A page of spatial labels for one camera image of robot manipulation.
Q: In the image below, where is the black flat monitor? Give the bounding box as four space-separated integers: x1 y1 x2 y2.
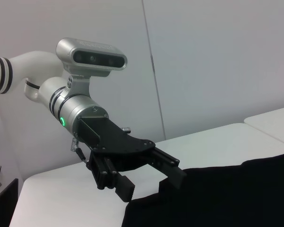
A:
0 178 19 227

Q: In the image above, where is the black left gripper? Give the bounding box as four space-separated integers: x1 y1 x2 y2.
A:
77 115 188 203

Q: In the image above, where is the silver left camera mount bracket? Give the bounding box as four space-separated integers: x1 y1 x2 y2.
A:
65 72 92 100

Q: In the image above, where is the black shirt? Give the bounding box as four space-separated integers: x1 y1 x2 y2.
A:
120 150 284 227

